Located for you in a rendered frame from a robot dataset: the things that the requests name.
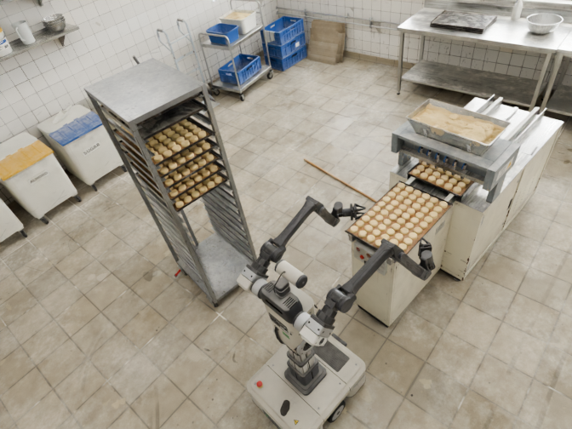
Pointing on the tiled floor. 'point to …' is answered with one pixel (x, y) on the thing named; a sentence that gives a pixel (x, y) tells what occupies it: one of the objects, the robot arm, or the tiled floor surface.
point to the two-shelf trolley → (233, 60)
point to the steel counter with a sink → (500, 84)
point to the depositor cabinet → (517, 191)
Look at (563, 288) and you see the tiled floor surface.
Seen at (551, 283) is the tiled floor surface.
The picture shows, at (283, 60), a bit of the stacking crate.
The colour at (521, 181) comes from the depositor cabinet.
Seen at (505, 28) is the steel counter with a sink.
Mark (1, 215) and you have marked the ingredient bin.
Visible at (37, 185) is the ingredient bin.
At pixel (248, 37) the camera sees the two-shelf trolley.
